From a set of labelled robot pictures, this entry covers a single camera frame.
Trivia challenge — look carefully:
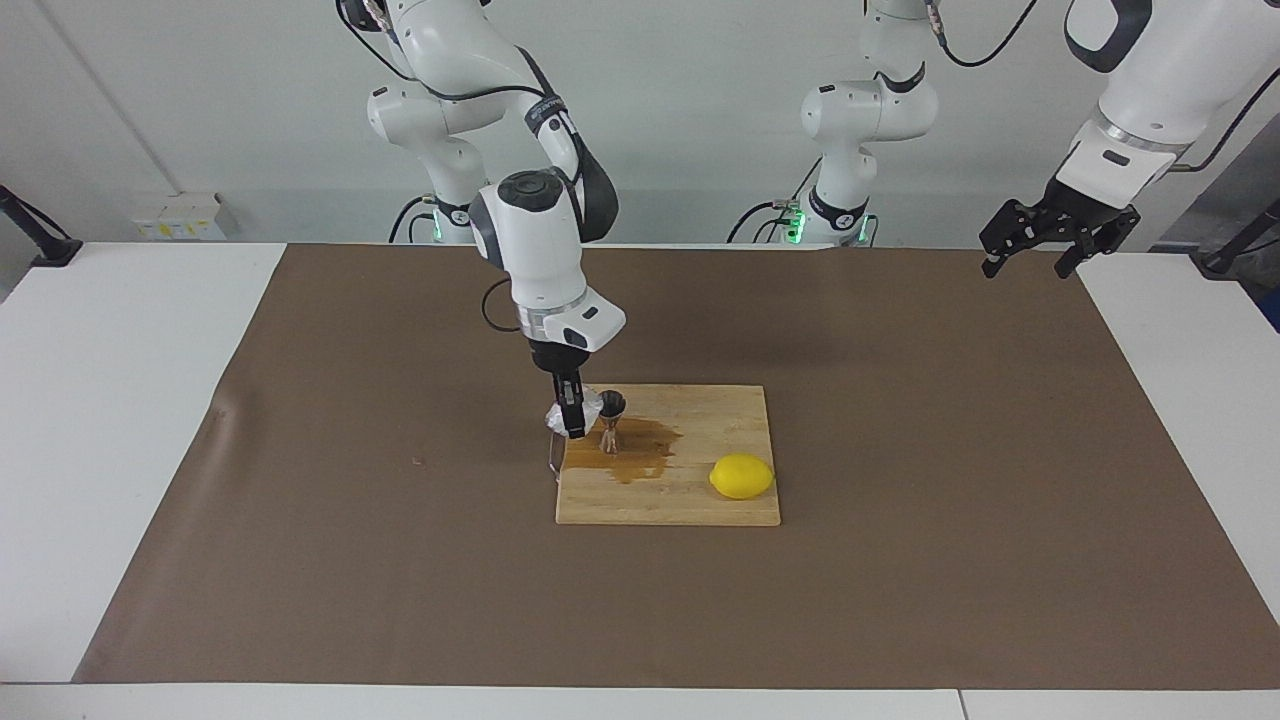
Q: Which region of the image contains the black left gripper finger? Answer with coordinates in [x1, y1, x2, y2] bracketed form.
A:
[1054, 208, 1142, 280]
[980, 198, 1047, 279]

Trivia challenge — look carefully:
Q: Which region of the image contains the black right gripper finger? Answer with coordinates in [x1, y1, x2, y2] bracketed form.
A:
[552, 372, 589, 441]

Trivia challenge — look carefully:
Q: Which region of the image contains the small clear glass cup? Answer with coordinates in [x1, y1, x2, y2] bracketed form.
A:
[545, 392, 603, 438]

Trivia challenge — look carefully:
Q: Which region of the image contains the steel double jigger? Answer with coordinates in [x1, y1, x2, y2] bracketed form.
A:
[597, 390, 629, 456]

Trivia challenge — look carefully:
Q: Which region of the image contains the wooden cutting board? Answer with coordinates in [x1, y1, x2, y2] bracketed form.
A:
[548, 384, 782, 528]

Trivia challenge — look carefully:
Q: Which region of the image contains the yellow lemon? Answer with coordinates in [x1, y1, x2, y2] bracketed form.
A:
[709, 453, 776, 501]

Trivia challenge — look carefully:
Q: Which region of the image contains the brown table mat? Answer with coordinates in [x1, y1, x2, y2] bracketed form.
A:
[72, 243, 1280, 691]

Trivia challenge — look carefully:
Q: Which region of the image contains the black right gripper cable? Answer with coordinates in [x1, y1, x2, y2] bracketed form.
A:
[338, 0, 526, 333]

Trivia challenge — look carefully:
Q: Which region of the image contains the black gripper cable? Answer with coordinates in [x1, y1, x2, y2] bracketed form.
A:
[338, 0, 526, 333]
[925, 0, 1280, 176]

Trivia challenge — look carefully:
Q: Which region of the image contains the black clamp mount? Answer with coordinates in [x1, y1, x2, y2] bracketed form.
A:
[0, 185, 83, 268]
[1195, 200, 1280, 279]

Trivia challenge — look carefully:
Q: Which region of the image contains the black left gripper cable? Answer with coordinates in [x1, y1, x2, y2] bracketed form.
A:
[925, 0, 1280, 176]

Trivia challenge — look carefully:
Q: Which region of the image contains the white wall socket box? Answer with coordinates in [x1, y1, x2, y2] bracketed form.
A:
[133, 193, 227, 242]

